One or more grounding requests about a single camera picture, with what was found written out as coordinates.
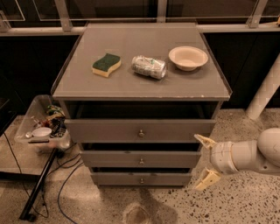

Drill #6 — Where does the white bowl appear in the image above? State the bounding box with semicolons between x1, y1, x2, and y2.
169;46;208;71

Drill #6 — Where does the metal window railing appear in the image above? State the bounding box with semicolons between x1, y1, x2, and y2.
0;0;280;36

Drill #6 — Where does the crushed silver can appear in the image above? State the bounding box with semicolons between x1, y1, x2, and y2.
131;55;166;80

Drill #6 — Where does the black metal bar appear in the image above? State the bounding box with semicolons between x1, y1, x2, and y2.
19;148;58;221

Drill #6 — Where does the grey drawer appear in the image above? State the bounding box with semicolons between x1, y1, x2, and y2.
91;172;192;186
65;119;215;143
80;150;201;168

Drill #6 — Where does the grey top drawer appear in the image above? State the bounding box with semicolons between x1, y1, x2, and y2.
65;119;215;143

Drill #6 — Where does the grey drawer cabinet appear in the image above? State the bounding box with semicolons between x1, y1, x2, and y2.
52;24;231;174

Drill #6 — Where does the grey bottom drawer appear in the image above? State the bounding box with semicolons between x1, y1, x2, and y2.
91;172;192;186

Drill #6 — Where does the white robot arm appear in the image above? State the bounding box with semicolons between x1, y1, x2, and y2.
194;128;280;191

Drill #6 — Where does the white diagonal pole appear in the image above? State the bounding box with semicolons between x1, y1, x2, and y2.
246;53;280;120

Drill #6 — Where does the clear plastic bin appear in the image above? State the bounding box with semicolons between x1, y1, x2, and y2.
14;94;71;154

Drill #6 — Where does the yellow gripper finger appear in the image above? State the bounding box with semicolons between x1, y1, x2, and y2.
194;134;217;150
193;168;221;191

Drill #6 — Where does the green yellow sponge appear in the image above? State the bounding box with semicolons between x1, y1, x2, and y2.
92;53;122;78

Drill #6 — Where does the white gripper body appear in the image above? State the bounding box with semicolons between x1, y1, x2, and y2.
210;142;238;175

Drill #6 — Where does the black floor cable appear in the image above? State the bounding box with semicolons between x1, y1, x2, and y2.
57;161;85;224

